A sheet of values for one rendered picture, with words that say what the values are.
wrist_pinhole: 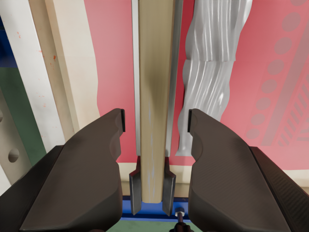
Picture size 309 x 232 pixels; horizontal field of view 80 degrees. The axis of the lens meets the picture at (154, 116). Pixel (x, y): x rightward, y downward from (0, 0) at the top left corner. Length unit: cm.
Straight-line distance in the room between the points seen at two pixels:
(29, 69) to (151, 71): 18
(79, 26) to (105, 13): 4
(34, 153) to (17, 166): 158
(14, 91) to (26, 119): 23
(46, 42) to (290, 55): 33
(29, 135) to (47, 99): 154
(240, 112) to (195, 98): 8
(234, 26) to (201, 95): 10
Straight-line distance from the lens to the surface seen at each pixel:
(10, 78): 165
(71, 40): 30
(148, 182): 26
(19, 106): 172
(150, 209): 41
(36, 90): 31
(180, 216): 40
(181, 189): 41
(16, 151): 37
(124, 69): 29
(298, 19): 33
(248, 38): 30
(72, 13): 29
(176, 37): 24
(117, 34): 28
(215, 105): 31
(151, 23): 17
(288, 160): 45
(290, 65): 34
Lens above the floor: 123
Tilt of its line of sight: 61 degrees down
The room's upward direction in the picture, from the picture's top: 178 degrees counter-clockwise
